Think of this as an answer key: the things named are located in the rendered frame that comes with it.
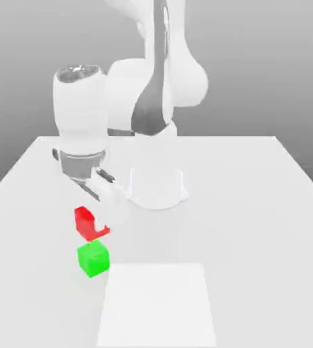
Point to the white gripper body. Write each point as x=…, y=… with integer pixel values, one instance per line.
x=102, y=194

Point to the small red cube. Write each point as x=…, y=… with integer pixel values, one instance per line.
x=82, y=225

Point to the small green cube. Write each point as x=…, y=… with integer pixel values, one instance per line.
x=93, y=258

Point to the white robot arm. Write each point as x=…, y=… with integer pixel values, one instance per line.
x=156, y=81

